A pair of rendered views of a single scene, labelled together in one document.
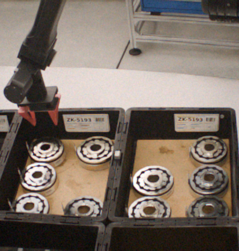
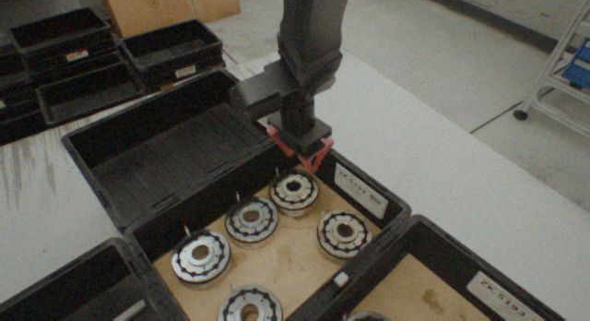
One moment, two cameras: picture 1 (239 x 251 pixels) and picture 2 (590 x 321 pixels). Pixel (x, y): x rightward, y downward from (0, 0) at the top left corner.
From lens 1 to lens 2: 0.80 m
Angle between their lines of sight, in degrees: 28
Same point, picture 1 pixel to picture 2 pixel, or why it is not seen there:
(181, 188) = not seen: outside the picture
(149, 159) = (401, 296)
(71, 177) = (292, 244)
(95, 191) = (300, 288)
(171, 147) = (444, 303)
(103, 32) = (503, 78)
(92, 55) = (476, 96)
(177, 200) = not seen: outside the picture
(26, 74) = (266, 87)
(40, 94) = (297, 126)
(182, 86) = (538, 204)
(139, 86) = (479, 170)
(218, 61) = not seen: outside the picture
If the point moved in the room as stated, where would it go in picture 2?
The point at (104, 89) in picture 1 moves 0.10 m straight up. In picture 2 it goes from (437, 148) to (448, 123)
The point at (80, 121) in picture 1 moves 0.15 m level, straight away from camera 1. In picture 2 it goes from (353, 184) to (383, 138)
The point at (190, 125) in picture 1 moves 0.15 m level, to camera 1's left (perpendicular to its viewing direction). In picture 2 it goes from (496, 303) to (406, 250)
